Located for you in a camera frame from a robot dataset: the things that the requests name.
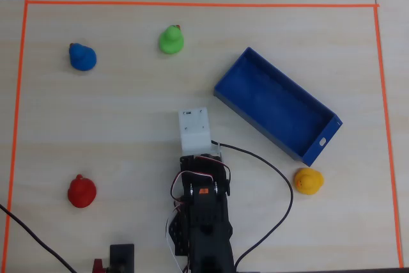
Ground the yellow rubber duck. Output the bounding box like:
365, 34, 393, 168
294, 168, 325, 196

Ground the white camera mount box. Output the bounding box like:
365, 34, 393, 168
178, 106, 213, 159

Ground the green rubber duck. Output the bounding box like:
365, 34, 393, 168
158, 24, 185, 56

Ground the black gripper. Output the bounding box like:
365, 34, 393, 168
179, 154, 231, 197

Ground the orange tape strip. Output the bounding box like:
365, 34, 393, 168
24, 0, 380, 9
1, 0, 30, 273
373, 6, 405, 269

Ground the red rubber duck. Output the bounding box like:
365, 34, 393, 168
67, 174, 97, 209

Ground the black camera cable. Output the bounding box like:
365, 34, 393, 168
210, 140, 294, 270

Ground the long black cable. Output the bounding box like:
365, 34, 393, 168
0, 203, 78, 273

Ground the black camera stand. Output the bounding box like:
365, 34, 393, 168
109, 244, 135, 273

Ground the blue rectangular plastic box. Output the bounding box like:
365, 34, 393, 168
213, 46, 343, 168

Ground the blue rubber duck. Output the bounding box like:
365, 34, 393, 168
68, 42, 98, 72

